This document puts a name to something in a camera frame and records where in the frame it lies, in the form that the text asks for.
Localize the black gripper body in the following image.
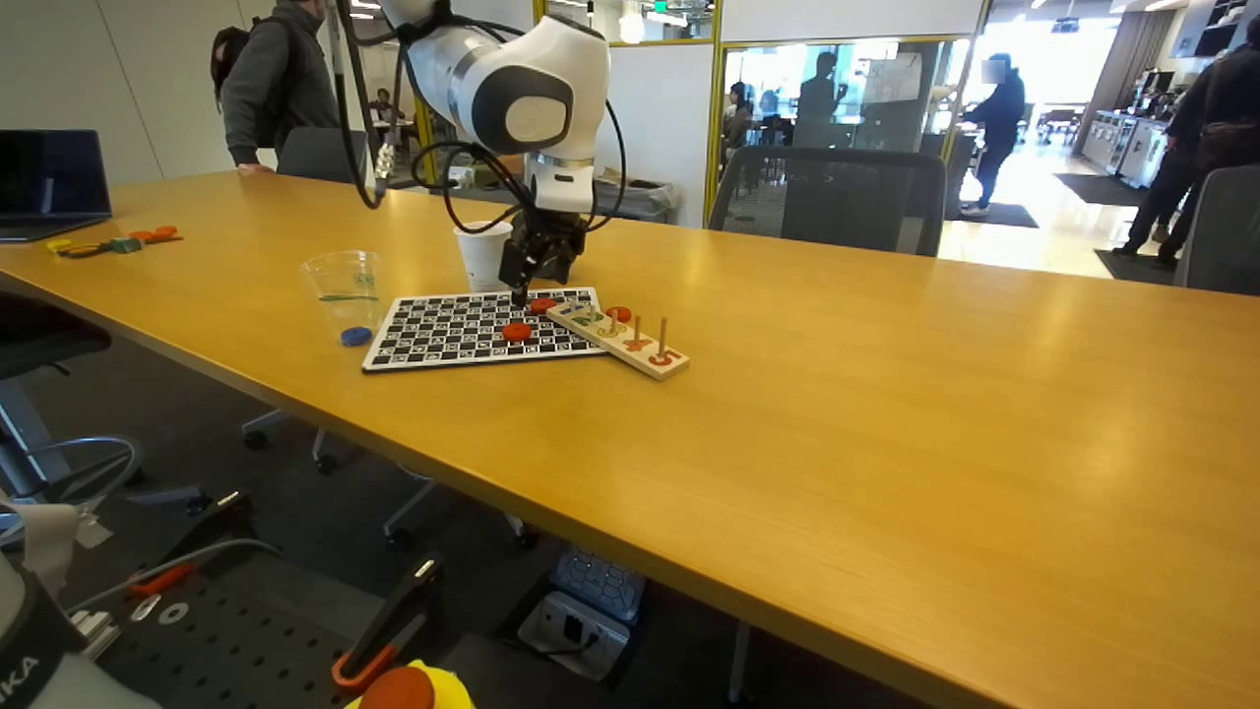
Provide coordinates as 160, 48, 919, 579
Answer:
500, 208, 590, 287

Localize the white object beside robot base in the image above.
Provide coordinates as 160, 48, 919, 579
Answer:
0, 495, 114, 597

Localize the white paper cup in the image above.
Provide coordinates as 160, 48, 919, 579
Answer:
454, 217, 516, 296

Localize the transparent plastic cup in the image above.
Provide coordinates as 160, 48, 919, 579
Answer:
298, 250, 384, 354

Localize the checkered marker board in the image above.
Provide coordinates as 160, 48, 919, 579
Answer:
357, 285, 611, 377

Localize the wooden number peg board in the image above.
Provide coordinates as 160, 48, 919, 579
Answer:
544, 298, 698, 384

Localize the chair base with casters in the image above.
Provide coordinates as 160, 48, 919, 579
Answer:
237, 407, 544, 557

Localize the man in grey jacket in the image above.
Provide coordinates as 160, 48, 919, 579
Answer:
211, 0, 357, 182

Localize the person behind glass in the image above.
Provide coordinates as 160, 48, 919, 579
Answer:
796, 48, 857, 136

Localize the grey floor power box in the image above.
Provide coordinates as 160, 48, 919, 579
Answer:
510, 548, 648, 686

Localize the black orange hand clamp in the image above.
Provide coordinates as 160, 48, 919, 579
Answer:
327, 557, 447, 698

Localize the small orange green tool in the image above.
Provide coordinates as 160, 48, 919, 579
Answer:
43, 224, 190, 264

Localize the yellow red emergency stop button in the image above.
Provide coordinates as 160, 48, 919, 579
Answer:
348, 653, 480, 709

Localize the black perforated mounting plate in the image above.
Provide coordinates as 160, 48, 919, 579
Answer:
72, 562, 397, 709

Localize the black laptop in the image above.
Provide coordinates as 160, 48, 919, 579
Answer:
0, 126, 114, 230

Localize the blue grey chair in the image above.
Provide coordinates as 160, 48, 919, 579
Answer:
0, 377, 149, 526

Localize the person in black top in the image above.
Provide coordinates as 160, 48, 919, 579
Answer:
1110, 11, 1260, 270

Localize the black camera cable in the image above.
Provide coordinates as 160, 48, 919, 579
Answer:
409, 95, 632, 241

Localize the black cable with connector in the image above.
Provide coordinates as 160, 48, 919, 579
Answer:
331, 0, 397, 214

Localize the orange handled screwdriver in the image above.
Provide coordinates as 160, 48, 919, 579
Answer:
122, 562, 202, 607

